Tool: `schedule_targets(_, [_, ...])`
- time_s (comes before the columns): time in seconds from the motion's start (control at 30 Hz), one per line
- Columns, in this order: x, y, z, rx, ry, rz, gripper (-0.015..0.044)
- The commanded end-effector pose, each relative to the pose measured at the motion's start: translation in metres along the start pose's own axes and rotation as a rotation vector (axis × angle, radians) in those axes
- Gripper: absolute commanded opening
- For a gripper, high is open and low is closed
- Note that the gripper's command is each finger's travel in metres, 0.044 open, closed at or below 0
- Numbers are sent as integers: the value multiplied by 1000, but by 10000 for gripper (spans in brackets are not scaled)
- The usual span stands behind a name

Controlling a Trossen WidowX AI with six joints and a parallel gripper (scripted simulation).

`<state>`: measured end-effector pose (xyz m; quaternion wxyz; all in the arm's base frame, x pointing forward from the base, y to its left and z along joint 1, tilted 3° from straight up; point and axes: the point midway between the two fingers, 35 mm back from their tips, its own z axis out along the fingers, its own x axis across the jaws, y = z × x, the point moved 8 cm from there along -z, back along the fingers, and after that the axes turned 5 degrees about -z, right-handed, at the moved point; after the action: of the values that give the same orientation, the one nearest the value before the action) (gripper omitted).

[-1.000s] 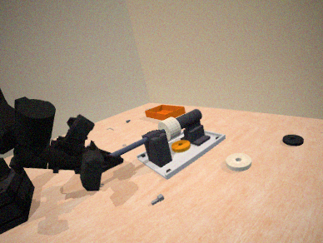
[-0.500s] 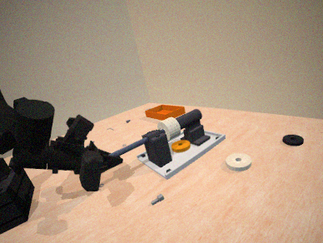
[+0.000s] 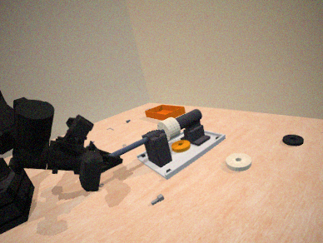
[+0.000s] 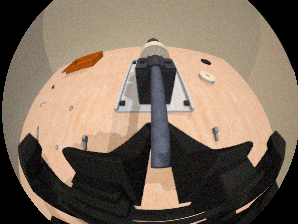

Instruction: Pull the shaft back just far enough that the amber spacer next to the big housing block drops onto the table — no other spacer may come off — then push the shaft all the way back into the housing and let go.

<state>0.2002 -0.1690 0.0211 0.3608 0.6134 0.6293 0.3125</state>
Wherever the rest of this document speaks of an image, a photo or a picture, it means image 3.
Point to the orange shallow open tray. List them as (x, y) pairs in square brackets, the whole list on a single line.
[(163, 112)]

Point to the black flat disc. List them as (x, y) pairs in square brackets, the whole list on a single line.
[(293, 140)]

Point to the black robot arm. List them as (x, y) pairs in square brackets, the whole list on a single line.
[(26, 128)]

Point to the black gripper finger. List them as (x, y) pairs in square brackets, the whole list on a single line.
[(108, 162), (92, 146)]

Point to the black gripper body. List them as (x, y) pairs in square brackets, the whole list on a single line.
[(88, 165)]

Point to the dark grey cylindrical shaft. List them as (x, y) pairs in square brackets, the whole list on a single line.
[(133, 146)]

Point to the grey bolt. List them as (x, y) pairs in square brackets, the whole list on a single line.
[(159, 198)]

